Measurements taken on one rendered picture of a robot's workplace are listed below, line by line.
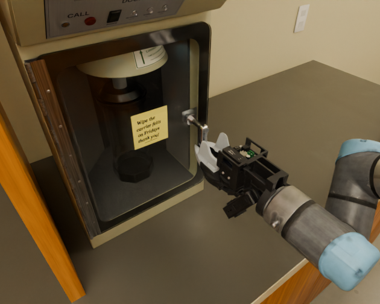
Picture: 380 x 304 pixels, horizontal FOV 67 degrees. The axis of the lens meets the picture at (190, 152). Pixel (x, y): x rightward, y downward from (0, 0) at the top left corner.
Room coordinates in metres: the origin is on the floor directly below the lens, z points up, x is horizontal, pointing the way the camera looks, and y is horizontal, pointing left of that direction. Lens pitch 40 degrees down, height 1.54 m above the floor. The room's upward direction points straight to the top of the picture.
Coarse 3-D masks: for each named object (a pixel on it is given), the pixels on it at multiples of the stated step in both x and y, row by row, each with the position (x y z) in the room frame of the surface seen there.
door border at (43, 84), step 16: (32, 64) 0.37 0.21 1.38; (48, 80) 0.37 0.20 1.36; (48, 96) 0.37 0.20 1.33; (48, 112) 0.37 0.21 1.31; (48, 128) 0.36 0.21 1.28; (64, 128) 0.37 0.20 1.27; (64, 144) 0.37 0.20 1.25; (80, 176) 0.37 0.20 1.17; (80, 192) 0.37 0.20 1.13; (80, 208) 0.36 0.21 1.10; (96, 224) 0.37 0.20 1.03
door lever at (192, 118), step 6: (192, 114) 0.52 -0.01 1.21; (186, 120) 0.51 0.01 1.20; (192, 120) 0.51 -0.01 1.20; (198, 126) 0.49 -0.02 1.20; (204, 126) 0.48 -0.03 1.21; (198, 132) 0.48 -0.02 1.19; (204, 132) 0.47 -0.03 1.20; (198, 138) 0.48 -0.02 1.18; (204, 138) 0.47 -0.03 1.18; (198, 144) 0.48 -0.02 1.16
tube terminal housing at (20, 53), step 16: (0, 16) 0.42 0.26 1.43; (192, 16) 0.53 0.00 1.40; (208, 16) 0.55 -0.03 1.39; (112, 32) 0.45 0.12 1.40; (128, 32) 0.46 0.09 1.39; (144, 32) 0.48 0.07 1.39; (16, 48) 0.38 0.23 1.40; (32, 48) 0.38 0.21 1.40; (48, 48) 0.39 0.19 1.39; (64, 48) 0.40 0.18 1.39; (32, 96) 0.41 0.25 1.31; (48, 144) 0.46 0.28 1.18; (64, 176) 0.39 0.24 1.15; (192, 192) 0.54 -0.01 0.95; (160, 208) 0.48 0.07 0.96; (128, 224) 0.43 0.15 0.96; (96, 240) 0.38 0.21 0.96
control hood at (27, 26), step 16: (0, 0) 0.35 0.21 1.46; (16, 0) 0.30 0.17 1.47; (32, 0) 0.31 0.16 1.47; (192, 0) 0.47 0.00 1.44; (208, 0) 0.49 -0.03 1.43; (224, 0) 0.52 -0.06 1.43; (16, 16) 0.32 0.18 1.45; (32, 16) 0.33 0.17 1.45; (176, 16) 0.49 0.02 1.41; (16, 32) 0.34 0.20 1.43; (32, 32) 0.34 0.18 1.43; (96, 32) 0.41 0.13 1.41
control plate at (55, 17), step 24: (48, 0) 0.32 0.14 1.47; (72, 0) 0.34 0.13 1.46; (96, 0) 0.36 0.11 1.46; (120, 0) 0.38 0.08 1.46; (144, 0) 0.41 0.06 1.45; (168, 0) 0.43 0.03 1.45; (48, 24) 0.35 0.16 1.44; (72, 24) 0.37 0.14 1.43; (96, 24) 0.39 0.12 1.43; (120, 24) 0.42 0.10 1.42
